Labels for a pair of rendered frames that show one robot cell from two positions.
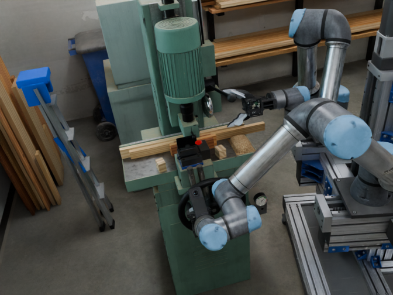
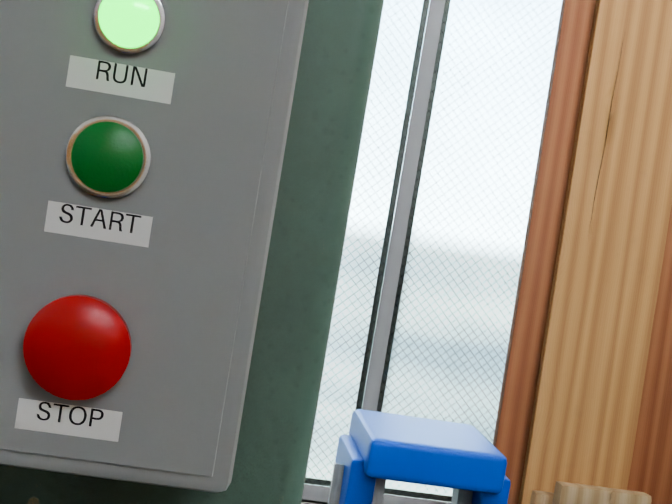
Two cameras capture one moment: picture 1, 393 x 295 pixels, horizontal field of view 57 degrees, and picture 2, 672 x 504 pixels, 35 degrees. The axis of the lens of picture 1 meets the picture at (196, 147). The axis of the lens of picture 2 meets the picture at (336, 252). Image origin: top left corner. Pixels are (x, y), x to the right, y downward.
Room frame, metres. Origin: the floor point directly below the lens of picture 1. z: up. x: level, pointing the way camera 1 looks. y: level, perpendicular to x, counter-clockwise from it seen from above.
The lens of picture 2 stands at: (1.86, -0.39, 1.41)
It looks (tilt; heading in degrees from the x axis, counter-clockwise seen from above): 3 degrees down; 93
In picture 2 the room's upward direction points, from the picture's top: 9 degrees clockwise
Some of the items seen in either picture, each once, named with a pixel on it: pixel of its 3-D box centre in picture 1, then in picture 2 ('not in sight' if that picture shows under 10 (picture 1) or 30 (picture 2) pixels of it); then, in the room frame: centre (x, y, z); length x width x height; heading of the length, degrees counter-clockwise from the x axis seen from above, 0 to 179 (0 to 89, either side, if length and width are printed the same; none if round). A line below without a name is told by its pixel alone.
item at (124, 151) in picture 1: (183, 140); not in sight; (1.45, 0.06, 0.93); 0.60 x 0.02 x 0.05; 100
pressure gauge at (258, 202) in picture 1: (259, 199); not in sight; (1.27, -0.27, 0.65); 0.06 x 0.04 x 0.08; 100
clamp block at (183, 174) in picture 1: (194, 167); not in sight; (1.24, 0.02, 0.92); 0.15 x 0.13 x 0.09; 100
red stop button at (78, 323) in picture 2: not in sight; (77, 347); (1.78, -0.10, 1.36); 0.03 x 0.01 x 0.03; 10
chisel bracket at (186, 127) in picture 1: (189, 126); not in sight; (1.45, 0.02, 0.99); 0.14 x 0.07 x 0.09; 10
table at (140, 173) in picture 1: (190, 164); not in sight; (1.32, 0.03, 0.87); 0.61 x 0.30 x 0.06; 100
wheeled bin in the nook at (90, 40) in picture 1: (115, 82); not in sight; (3.29, 0.70, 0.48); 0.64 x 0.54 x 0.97; 104
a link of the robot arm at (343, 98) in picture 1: (334, 99); not in sight; (1.55, -0.70, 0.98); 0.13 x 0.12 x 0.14; 61
